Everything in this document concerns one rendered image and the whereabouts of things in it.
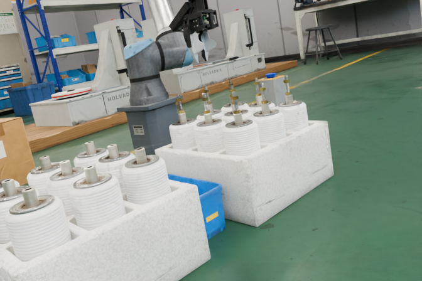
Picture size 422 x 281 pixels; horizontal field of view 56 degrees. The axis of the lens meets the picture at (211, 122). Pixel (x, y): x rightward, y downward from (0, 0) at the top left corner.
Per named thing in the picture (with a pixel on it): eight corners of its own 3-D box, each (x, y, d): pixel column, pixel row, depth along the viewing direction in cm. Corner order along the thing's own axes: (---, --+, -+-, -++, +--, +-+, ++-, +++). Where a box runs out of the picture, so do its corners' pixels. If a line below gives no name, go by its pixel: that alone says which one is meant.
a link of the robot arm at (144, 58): (125, 79, 154) (118, 44, 151) (159, 72, 158) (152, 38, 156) (132, 79, 143) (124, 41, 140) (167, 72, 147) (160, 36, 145)
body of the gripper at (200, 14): (203, 31, 119) (196, -11, 116) (183, 35, 125) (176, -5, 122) (220, 28, 124) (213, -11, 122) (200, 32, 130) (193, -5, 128)
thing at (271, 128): (296, 167, 119) (287, 108, 116) (284, 179, 111) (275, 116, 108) (266, 166, 124) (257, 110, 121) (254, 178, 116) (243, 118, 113)
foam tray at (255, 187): (165, 202, 129) (154, 149, 126) (243, 163, 155) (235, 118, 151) (257, 227, 101) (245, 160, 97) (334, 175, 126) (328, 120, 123)
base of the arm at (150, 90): (122, 106, 152) (116, 81, 150) (151, 98, 163) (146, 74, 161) (148, 105, 142) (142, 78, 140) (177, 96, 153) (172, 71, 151)
